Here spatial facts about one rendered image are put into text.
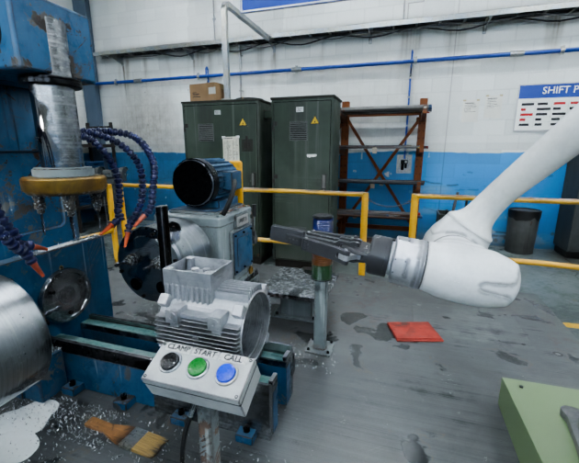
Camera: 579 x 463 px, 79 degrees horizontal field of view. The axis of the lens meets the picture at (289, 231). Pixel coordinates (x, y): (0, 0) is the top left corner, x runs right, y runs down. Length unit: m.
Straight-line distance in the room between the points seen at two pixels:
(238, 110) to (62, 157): 3.40
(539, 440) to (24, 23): 1.28
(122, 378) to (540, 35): 5.93
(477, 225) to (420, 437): 0.46
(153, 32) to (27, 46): 6.54
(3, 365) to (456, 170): 5.55
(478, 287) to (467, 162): 5.18
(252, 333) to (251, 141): 3.44
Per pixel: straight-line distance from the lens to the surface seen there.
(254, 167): 4.17
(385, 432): 0.90
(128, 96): 7.69
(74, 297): 1.14
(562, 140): 0.71
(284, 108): 4.05
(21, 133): 1.19
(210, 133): 4.41
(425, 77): 5.82
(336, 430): 0.88
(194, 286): 0.78
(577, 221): 5.76
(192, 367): 0.60
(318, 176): 3.93
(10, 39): 0.96
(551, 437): 0.89
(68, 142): 0.98
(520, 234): 5.65
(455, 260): 0.64
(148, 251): 1.17
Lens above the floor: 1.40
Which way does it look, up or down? 13 degrees down
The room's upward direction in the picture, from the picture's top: straight up
